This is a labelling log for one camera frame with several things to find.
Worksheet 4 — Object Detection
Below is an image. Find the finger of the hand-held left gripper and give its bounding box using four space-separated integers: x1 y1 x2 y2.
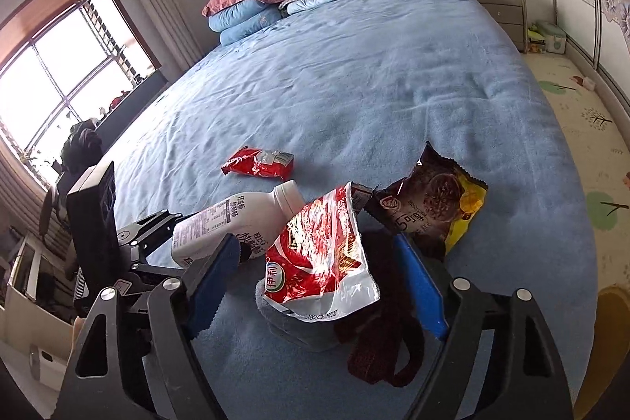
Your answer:
117 210 198 256
129 259 188 286

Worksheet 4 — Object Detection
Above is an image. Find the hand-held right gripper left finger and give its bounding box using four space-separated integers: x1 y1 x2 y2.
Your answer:
59 233 242 420

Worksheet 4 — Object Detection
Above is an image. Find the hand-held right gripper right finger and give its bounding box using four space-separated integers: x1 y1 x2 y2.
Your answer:
394 234 574 420

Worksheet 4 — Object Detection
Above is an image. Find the white plastic bottle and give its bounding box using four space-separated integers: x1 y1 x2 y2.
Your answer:
171 180 306 269

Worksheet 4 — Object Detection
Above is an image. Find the red and white bag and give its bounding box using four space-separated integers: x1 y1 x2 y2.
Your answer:
261 181 381 323

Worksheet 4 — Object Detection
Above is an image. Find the dark red knit cloth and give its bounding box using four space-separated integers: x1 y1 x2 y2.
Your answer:
335 223 426 389

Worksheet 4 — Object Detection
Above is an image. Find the dark clothing pile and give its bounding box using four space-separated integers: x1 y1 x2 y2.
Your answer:
60 117 104 172

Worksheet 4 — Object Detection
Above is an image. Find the brown yellow snack packet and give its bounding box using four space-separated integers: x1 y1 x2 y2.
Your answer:
364 141 489 261

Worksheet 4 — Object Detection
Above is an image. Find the small red packet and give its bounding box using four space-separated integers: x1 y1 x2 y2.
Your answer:
220 147 295 179

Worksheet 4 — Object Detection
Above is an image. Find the white desk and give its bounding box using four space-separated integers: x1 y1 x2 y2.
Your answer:
0 230 80 381

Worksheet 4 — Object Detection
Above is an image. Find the wooden framed window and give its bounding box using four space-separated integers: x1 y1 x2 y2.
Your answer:
0 0 163 185

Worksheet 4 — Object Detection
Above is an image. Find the folded blue quilt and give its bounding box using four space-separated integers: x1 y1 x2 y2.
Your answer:
208 0 281 32
219 19 284 47

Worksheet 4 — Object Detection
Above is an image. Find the bed with blue sheet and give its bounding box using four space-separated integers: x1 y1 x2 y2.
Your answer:
93 0 599 420

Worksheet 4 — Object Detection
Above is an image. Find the printed play mat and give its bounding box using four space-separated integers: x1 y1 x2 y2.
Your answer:
522 51 630 420

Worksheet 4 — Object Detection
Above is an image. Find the green yellow package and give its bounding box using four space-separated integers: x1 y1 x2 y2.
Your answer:
526 24 547 54

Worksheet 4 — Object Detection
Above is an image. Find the white green storage box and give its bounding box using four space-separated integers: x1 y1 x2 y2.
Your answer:
536 20 567 54

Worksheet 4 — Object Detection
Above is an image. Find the grey nightstand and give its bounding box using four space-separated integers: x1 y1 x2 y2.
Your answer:
465 0 530 52

